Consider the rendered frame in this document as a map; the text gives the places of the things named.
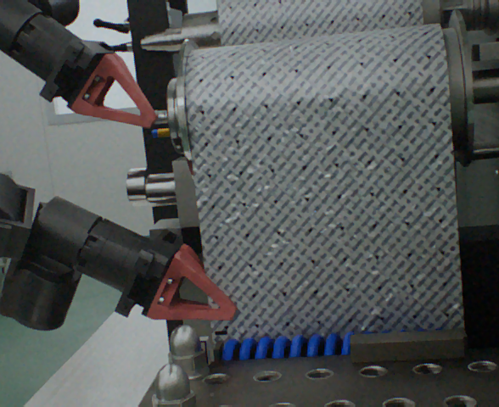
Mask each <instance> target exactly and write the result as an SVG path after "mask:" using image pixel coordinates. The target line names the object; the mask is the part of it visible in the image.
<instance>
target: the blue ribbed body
mask: <svg viewBox="0 0 499 407"><path fill-rule="evenodd" d="M350 334H356V333H354V332H347V333H346V334H345V337H344V341H343V342H342V339H341V337H340V335H339V334H337V333H336V332H332V333H331V334H330V335H329V336H328V338H327V342H326V341H325V339H324V337H323V336H322V335H321V334H319V333H316V334H313V335H312V336H311V338H310V340H309V342H308V341H307V339H306V337H304V336H303V335H301V334H300V335H296V336H295V337H294V338H293V340H292V342H291V340H290V339H289V338H288V337H286V336H280V337H279V338H278V339H277V340H276V342H274V341H273V340H272V339H271V338H270V337H263V338H262V339H261V340H260V341H259V342H258V343H257V342H256V340H254V339H253V338H252V337H247V338H245V340H244V341H243V342H242V344H241V342H240V341H239V340H237V339H236V338H230V339H229V340H228V341H227V342H226V343H225V345H224V347H223V350H222V352H221V361H228V360H259V359H276V358H292V357H307V356H324V355H340V354H350Z"/></svg>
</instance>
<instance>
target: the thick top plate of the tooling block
mask: <svg viewBox="0 0 499 407"><path fill-rule="evenodd" d="M207 366H208V367H209V368H210V373H209V374H208V375H207V376H205V377H203V378H201V379H199V380H195V381H191V382H189V383H190V389H191V390H192V391H193V392H194V393H195V397H196V405H197V407H499V348H468V349H464V357H463V358H449V359H432V360H400V361H383V362H367V363H351V358H350V354H340V355H324V356H307V357H292V358H276V359H259V360H228V361H212V362H211V363H210V365H207ZM154 381H155V379H154V380H153V382H152V383H151V385H150V386H149V389H148V390H147V392H146V393H145V394H144V395H143V398H142V399H141V401H140V402H139V404H138V405H137V407H153V400H152V397H153V395H154V394H155V388H154Z"/></svg>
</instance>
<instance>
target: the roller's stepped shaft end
mask: <svg viewBox="0 0 499 407"><path fill-rule="evenodd" d="M182 43H183V41H182V28H167V29H165V31H161V32H155V33H154V34H153V35H151V36H145V37H144V39H142V40H141V46H142V49H145V48H146V50H147V52H150V51H155V52H157V53H164V52H168V53H169V54H173V53H179V52H180V48H181V45H182Z"/></svg>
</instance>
